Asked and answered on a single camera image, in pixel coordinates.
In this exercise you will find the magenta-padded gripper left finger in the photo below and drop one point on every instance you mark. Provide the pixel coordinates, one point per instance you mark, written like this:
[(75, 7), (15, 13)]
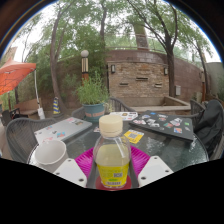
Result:
[(71, 171)]

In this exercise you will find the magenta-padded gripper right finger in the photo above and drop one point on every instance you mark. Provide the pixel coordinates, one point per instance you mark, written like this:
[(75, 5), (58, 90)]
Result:
[(153, 170)]

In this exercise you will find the yellow-labelled clear drink bottle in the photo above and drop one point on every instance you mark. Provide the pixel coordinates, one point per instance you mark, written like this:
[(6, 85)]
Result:
[(112, 160)]

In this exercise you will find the white ceramic mug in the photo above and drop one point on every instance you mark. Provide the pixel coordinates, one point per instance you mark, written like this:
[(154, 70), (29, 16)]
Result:
[(50, 156)]

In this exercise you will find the yellow card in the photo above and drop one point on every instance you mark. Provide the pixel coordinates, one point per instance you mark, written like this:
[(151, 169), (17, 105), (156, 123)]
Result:
[(134, 136)]

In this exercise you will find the silver laptop with stickers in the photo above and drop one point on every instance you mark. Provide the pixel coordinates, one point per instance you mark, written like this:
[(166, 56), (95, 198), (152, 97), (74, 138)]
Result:
[(63, 128)]

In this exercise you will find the black laptop with stickers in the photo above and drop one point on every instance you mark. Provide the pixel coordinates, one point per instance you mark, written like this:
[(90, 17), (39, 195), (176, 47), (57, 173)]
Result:
[(163, 125)]

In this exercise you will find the small blue card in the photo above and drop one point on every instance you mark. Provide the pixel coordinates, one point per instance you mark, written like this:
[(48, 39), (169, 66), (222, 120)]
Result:
[(96, 129)]

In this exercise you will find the white printed leaflet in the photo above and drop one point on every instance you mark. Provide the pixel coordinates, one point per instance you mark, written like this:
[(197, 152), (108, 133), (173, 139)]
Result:
[(125, 116)]

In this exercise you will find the grey wicker patio chair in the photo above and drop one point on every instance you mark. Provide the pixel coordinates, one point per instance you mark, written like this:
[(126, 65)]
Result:
[(197, 108), (20, 136), (120, 105)]

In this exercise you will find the blue yellow striped cone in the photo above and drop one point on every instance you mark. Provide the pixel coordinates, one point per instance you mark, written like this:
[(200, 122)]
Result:
[(56, 106)]

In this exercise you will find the black jacket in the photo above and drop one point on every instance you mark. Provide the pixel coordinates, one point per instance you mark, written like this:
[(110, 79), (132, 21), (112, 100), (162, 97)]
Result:
[(211, 126)]

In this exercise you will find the wooden bench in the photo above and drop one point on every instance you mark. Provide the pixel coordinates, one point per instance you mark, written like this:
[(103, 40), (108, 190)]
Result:
[(28, 106)]

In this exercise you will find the green plant in blue pot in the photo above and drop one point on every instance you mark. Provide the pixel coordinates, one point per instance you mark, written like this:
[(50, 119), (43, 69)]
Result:
[(93, 93)]

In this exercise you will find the dark patio chair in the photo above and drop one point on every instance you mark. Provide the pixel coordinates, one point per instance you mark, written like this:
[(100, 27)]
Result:
[(8, 116)]

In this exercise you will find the forked dark-trunk tree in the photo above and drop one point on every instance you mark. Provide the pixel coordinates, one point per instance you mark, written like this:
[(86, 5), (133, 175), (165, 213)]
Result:
[(171, 70)]

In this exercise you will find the leaning tree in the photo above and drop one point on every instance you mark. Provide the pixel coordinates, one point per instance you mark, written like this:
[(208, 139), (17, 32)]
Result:
[(54, 66)]

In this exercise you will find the orange patio umbrella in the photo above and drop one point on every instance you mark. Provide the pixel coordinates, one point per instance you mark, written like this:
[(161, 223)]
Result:
[(15, 75)]

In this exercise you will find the grey wall box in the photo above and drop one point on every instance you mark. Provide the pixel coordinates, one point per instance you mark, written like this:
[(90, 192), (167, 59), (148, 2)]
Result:
[(178, 90)]

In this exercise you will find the black wall lamp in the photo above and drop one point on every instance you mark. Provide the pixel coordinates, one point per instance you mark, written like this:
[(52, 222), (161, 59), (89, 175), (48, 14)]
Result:
[(113, 68), (165, 71)]

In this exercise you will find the wooden globe lamp post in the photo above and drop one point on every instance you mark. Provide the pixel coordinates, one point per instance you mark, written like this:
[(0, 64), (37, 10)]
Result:
[(85, 66)]

